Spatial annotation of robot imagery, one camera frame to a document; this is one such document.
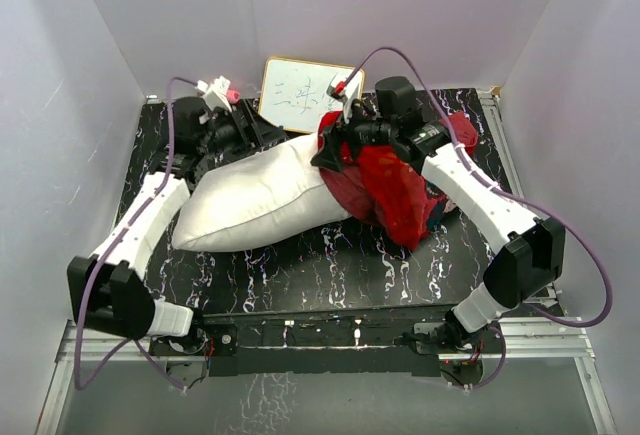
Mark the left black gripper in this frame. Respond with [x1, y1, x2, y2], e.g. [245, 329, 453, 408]
[197, 100, 284, 159]

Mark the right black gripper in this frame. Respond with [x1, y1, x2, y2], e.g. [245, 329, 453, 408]
[311, 97, 397, 173]

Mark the red patterned pillowcase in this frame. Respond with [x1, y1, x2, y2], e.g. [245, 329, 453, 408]
[319, 119, 451, 250]

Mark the white pillow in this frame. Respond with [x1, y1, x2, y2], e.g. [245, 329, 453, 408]
[171, 134, 350, 253]

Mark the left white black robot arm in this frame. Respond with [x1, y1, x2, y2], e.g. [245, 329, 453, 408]
[67, 96, 287, 354]

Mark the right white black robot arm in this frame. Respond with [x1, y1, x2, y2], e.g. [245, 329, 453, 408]
[311, 76, 565, 352]

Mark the pink whiteboard marker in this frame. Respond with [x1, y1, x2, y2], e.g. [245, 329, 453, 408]
[226, 89, 240, 105]

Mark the small yellow-framed whiteboard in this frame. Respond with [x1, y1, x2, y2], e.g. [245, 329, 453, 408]
[258, 57, 354, 133]

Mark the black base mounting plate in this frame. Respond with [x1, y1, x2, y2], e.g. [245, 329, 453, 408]
[150, 305, 506, 377]

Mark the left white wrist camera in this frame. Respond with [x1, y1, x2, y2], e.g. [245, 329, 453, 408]
[195, 76, 232, 125]

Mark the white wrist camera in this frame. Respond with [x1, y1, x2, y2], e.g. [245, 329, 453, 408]
[326, 74, 362, 124]
[195, 76, 232, 125]

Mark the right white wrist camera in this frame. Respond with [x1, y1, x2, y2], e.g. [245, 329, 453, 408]
[326, 74, 362, 124]

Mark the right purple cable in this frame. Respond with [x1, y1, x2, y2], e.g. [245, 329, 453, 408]
[344, 46, 614, 391]

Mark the purple cable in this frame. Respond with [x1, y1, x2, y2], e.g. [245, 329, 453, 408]
[344, 46, 614, 391]
[73, 76, 211, 391]

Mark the aluminium frame rail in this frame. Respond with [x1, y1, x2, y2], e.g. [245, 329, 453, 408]
[34, 87, 619, 435]

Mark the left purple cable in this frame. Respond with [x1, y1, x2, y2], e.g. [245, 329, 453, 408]
[73, 76, 211, 391]

